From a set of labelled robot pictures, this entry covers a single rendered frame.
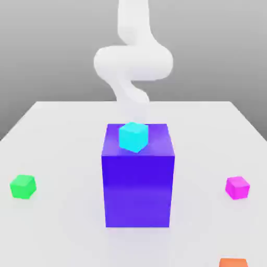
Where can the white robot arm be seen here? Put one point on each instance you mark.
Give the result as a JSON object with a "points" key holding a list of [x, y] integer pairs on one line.
{"points": [[133, 62]]}

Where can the small cyan cube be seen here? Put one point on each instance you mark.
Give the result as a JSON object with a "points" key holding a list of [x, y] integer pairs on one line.
{"points": [[132, 137]]}

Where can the small magenta cube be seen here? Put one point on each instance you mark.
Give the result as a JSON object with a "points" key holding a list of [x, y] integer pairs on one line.
{"points": [[237, 188]]}

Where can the small green cube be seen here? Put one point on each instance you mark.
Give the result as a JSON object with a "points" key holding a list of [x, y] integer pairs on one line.
{"points": [[23, 187]]}

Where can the small orange cube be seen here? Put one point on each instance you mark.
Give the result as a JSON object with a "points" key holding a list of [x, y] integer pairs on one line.
{"points": [[233, 263]]}

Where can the large blue box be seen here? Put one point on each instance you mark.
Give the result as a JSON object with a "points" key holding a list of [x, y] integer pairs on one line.
{"points": [[137, 187]]}

